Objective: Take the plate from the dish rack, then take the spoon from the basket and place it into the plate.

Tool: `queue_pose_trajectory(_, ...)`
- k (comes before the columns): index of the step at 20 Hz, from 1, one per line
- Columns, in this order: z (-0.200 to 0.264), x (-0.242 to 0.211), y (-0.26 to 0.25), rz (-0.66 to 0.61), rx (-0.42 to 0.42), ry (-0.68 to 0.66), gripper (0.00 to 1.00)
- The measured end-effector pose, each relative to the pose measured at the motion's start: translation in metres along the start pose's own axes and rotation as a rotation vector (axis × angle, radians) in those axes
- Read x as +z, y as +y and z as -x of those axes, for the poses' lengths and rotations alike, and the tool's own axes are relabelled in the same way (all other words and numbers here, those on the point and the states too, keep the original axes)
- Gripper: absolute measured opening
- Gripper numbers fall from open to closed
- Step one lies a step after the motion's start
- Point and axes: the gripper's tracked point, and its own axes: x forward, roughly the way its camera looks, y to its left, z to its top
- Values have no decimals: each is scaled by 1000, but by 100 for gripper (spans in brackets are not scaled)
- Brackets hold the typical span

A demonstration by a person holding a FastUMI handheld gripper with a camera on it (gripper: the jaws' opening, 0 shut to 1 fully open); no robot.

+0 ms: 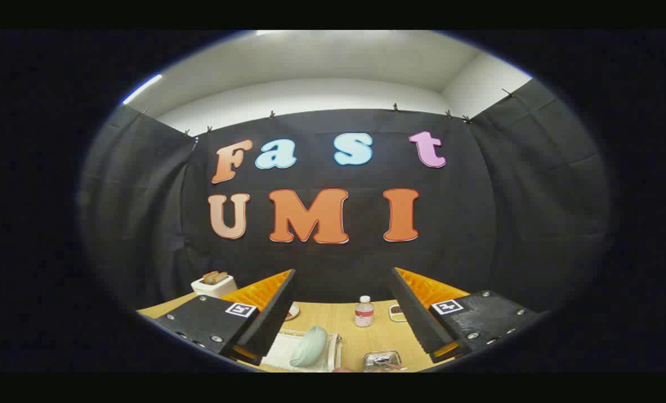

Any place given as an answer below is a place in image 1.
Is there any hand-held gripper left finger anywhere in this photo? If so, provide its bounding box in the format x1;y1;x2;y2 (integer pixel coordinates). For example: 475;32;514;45
154;269;297;365

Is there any clear bottle red label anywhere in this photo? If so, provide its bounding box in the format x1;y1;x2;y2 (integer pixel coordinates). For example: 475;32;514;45
354;296;374;327

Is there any light green plate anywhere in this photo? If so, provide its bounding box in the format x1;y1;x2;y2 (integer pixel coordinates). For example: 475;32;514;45
289;326;329;368

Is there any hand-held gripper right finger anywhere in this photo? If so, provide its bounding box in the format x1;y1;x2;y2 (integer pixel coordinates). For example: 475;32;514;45
388;267;541;363

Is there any white drain tray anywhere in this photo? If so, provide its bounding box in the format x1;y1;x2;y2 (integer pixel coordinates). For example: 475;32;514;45
263;333;334;372

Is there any white wire dish rack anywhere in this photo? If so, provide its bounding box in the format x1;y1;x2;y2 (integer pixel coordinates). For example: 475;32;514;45
260;329;344;373

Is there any metal wire basket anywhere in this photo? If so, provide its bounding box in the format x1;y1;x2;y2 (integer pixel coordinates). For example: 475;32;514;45
364;351;404;373

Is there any white toaster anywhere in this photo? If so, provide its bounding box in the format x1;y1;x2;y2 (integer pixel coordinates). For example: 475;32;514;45
191;271;238;297

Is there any ceiling light strip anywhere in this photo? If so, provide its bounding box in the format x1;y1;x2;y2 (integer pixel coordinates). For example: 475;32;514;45
122;73;163;105

